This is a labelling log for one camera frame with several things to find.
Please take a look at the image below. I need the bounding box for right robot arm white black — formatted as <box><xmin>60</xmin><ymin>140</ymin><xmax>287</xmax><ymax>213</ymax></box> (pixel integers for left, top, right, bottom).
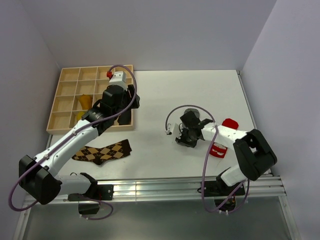
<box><xmin>175</xmin><ymin>111</ymin><xmax>278</xmax><ymax>197</ymax></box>

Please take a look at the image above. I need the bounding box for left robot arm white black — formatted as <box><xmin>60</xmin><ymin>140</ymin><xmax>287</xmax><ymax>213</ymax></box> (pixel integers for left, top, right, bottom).
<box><xmin>18</xmin><ymin>83</ymin><xmax>140</xmax><ymax>205</ymax></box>

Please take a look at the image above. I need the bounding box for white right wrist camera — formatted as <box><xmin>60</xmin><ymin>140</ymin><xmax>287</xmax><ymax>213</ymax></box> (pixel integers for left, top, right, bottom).
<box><xmin>165</xmin><ymin>123</ymin><xmax>180</xmax><ymax>136</ymax></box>

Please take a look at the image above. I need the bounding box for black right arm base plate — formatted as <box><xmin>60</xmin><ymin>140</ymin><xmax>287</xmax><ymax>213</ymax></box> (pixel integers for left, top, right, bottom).
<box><xmin>203</xmin><ymin>180</ymin><xmax>241</xmax><ymax>197</ymax></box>

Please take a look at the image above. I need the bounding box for grey sock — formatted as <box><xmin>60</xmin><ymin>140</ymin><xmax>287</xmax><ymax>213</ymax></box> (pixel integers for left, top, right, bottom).
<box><xmin>184</xmin><ymin>108</ymin><xmax>200</xmax><ymax>119</ymax></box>

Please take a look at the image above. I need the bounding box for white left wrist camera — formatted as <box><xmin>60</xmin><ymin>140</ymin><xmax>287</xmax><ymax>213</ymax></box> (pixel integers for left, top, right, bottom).
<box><xmin>106</xmin><ymin>71</ymin><xmax>127</xmax><ymax>89</ymax></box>

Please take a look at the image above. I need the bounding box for black box under rail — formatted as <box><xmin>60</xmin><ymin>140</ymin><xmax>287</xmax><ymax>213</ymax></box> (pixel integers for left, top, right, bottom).
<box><xmin>78</xmin><ymin>203</ymin><xmax>100</xmax><ymax>215</ymax></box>

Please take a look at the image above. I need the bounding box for red white fluffy sock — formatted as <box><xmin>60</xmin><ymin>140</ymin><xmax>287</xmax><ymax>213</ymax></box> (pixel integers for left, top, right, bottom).
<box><xmin>209</xmin><ymin>118</ymin><xmax>239</xmax><ymax>159</ymax></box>

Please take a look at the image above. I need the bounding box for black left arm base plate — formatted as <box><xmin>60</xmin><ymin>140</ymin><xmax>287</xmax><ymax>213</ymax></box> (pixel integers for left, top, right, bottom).
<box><xmin>67</xmin><ymin>184</ymin><xmax>114</xmax><ymax>202</ymax></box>

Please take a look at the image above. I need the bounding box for brown argyle sock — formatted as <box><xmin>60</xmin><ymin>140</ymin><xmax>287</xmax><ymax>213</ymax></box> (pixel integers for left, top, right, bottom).
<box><xmin>71</xmin><ymin>139</ymin><xmax>132</xmax><ymax>166</ymax></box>

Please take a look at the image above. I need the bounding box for wooden compartment tray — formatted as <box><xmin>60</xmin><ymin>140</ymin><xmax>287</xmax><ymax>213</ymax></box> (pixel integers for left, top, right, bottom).
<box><xmin>45</xmin><ymin>64</ymin><xmax>136</xmax><ymax>136</ymax></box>

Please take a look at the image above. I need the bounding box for aluminium rail frame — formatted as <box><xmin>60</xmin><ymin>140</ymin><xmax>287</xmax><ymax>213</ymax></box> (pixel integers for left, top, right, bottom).
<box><xmin>14</xmin><ymin>70</ymin><xmax>301</xmax><ymax>240</ymax></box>

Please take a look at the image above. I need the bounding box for rolled mustard sock in tray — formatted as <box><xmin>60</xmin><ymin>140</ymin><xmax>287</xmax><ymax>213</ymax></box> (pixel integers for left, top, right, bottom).
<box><xmin>76</xmin><ymin>111</ymin><xmax>85</xmax><ymax>122</ymax></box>

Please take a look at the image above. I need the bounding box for mustard yellow striped sock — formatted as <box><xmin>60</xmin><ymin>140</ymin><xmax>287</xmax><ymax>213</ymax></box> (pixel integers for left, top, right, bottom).
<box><xmin>78</xmin><ymin>94</ymin><xmax>93</xmax><ymax>110</ymax></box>

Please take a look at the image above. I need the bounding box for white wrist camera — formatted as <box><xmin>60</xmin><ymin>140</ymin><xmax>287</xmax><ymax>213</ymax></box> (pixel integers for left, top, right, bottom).
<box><xmin>165</xmin><ymin>123</ymin><xmax>180</xmax><ymax>136</ymax></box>
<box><xmin>106</xmin><ymin>71</ymin><xmax>127</xmax><ymax>89</ymax></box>

